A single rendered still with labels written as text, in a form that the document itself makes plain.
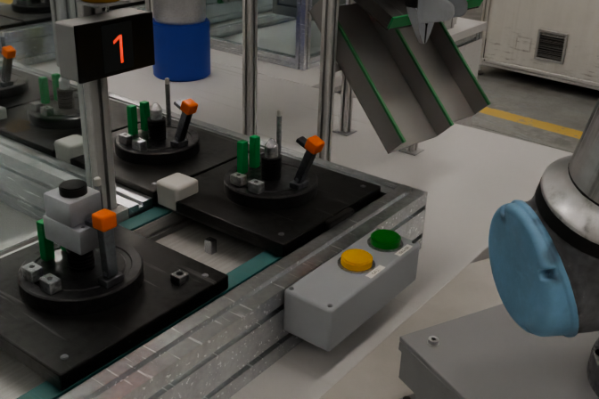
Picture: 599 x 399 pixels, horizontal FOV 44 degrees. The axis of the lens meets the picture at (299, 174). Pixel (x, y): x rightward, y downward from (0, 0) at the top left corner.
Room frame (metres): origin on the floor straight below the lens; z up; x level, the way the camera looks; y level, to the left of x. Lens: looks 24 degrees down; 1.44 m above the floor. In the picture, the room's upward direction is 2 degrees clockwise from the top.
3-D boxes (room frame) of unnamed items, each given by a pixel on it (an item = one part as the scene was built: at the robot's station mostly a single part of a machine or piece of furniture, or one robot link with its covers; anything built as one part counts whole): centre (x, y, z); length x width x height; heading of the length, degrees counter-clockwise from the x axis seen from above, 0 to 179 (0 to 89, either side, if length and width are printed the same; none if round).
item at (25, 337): (0.74, 0.25, 0.96); 0.24 x 0.24 x 0.02; 53
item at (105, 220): (0.71, 0.21, 1.04); 0.04 x 0.02 x 0.08; 53
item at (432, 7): (0.90, -0.15, 1.27); 0.06 x 0.03 x 0.09; 53
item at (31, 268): (0.71, 0.29, 1.00); 0.02 x 0.01 x 0.02; 53
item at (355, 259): (0.81, -0.08, 0.96); 0.04 x 0.04 x 0.02
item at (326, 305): (0.81, -0.08, 0.93); 0.21 x 0.07 x 0.06; 143
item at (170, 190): (1.01, 0.04, 1.01); 0.24 x 0.24 x 0.13; 53
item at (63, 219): (0.74, 0.26, 1.06); 0.08 x 0.04 x 0.07; 55
